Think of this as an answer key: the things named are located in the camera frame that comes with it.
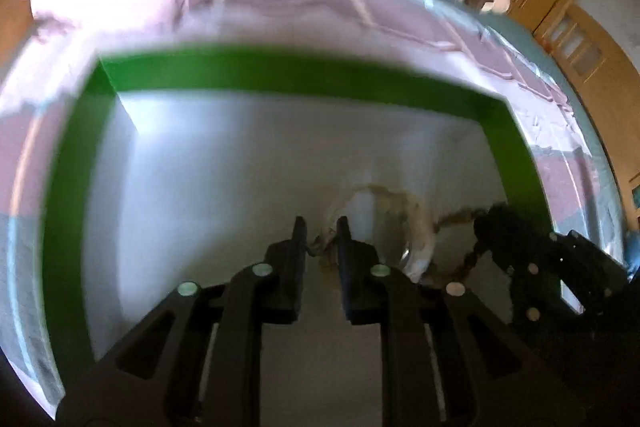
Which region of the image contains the green cardboard box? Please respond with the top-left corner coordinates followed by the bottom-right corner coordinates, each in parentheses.
top-left (42, 47), bottom-right (556, 403)

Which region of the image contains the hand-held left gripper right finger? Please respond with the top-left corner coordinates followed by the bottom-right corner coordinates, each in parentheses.
top-left (336, 216), bottom-right (587, 427)

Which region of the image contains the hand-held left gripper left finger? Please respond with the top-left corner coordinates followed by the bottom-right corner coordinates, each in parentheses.
top-left (55, 216), bottom-right (308, 427)

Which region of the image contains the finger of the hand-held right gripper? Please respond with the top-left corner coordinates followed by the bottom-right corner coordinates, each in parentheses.
top-left (472, 203), bottom-right (566, 325)
top-left (550, 229), bottom-right (628, 308)

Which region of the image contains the wooden slatted footboard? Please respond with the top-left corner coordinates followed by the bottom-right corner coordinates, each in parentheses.
top-left (532, 2), bottom-right (640, 78)

